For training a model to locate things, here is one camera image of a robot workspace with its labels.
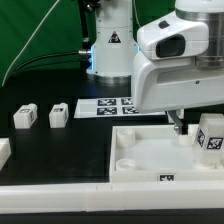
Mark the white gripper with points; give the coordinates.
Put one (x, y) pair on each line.
(171, 84)

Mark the white square tabletop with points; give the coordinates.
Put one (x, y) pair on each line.
(157, 153)

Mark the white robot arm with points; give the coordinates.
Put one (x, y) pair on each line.
(113, 53)

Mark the white L-shaped fence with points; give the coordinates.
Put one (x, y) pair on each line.
(111, 196)

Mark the white sheet with tags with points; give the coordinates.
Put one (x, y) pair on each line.
(105, 107)

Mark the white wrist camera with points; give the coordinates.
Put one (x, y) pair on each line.
(172, 37)

